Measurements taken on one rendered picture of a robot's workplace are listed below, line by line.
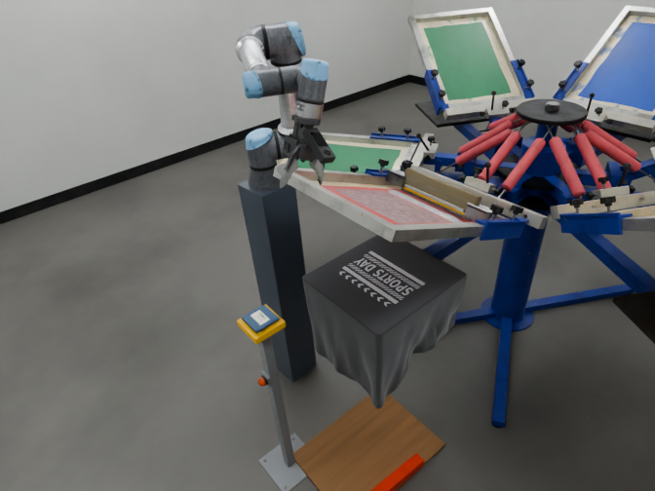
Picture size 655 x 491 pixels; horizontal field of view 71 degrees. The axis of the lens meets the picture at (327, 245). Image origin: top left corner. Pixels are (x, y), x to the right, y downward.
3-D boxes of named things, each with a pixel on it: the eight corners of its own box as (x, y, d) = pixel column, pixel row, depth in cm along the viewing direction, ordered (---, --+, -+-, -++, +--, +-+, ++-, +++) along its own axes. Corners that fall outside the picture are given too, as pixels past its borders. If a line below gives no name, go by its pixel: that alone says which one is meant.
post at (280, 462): (284, 496, 210) (250, 353, 155) (258, 461, 225) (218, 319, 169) (322, 465, 221) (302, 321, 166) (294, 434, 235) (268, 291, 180)
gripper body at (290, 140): (301, 154, 141) (307, 114, 136) (319, 163, 135) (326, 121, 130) (281, 155, 136) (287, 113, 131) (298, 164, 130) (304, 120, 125)
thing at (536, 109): (517, 347, 272) (573, 126, 194) (461, 312, 298) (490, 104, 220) (553, 314, 291) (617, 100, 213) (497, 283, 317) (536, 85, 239)
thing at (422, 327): (383, 408, 184) (383, 333, 159) (376, 402, 186) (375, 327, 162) (456, 348, 206) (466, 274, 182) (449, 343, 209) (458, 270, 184)
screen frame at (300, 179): (391, 243, 127) (396, 230, 126) (272, 175, 165) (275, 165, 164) (519, 233, 181) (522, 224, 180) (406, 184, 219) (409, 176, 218)
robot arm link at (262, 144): (247, 159, 200) (242, 129, 192) (278, 153, 202) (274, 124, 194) (250, 170, 190) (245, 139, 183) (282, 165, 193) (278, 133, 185)
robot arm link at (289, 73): (276, 64, 137) (282, 68, 127) (313, 59, 139) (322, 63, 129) (280, 92, 141) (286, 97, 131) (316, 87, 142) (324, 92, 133)
